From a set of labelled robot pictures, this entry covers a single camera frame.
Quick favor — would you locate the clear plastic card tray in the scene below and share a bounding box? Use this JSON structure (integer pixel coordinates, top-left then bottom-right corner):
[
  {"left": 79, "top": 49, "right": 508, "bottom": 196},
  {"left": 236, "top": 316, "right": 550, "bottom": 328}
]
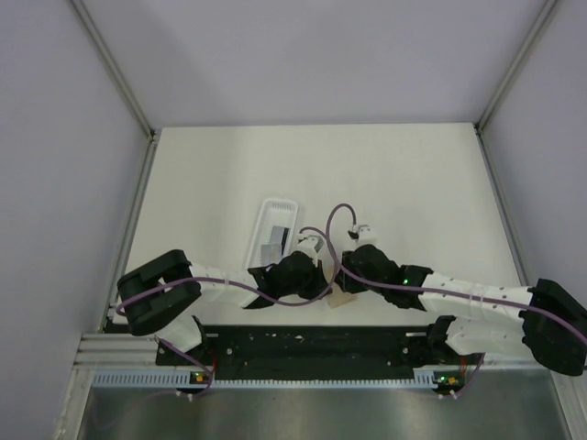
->
[{"left": 245, "top": 198, "right": 298, "bottom": 268}]

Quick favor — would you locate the purple cable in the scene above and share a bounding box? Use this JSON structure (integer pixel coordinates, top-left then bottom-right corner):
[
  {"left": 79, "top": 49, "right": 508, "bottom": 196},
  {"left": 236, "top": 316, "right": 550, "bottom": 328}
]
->
[
  {"left": 114, "top": 226, "right": 338, "bottom": 317},
  {"left": 324, "top": 203, "right": 587, "bottom": 349}
]

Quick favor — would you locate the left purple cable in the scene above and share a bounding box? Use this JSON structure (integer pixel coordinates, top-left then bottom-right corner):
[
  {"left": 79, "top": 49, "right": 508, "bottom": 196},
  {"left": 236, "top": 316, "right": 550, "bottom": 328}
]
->
[{"left": 114, "top": 226, "right": 338, "bottom": 317}]

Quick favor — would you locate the grey slotted cable duct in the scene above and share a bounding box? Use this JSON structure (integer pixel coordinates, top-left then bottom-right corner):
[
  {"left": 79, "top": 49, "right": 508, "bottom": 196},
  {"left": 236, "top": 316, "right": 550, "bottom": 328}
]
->
[{"left": 93, "top": 368, "right": 453, "bottom": 390}]

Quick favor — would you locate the left aluminium frame post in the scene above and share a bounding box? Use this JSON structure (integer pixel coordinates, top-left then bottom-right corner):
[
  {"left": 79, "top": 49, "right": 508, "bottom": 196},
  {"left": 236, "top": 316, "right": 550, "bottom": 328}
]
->
[{"left": 67, "top": 0, "right": 156, "bottom": 140}]

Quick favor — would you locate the beige card holder wallet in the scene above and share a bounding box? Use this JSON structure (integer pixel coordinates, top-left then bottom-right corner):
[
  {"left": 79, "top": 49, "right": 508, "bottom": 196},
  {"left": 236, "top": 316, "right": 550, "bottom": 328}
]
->
[{"left": 324, "top": 266, "right": 358, "bottom": 309}]

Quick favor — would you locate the striped card in tray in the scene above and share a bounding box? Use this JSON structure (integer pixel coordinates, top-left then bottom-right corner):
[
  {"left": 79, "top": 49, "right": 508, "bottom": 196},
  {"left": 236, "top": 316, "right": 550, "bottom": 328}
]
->
[{"left": 260, "top": 225, "right": 290, "bottom": 266}]

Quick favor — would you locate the right aluminium frame post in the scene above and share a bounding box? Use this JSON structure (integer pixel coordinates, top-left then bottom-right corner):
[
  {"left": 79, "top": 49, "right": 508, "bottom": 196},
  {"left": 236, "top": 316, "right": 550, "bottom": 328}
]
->
[{"left": 474, "top": 0, "right": 564, "bottom": 136}]

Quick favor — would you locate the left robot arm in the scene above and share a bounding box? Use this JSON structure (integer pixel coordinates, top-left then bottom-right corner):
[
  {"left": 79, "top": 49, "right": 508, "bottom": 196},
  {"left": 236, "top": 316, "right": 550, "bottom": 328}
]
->
[{"left": 116, "top": 249, "right": 333, "bottom": 364}]

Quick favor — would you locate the aluminium frame post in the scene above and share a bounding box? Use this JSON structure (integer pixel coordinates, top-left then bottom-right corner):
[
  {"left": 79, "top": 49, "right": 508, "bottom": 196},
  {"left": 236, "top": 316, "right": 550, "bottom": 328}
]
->
[
  {"left": 67, "top": 0, "right": 156, "bottom": 140},
  {"left": 474, "top": 0, "right": 564, "bottom": 136}
]

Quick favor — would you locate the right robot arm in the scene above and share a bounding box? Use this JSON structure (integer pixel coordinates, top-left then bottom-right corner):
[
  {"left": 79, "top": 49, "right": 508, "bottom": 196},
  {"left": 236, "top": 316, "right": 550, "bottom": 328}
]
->
[{"left": 337, "top": 244, "right": 586, "bottom": 377}]

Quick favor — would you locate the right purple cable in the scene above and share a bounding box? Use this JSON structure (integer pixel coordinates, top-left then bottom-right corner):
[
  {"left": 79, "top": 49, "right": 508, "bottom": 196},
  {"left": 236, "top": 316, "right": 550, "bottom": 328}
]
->
[{"left": 324, "top": 203, "right": 587, "bottom": 349}]

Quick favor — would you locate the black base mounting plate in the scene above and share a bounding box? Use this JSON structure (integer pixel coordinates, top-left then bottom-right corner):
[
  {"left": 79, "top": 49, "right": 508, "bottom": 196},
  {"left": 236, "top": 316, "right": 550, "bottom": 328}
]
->
[{"left": 155, "top": 325, "right": 481, "bottom": 380}]

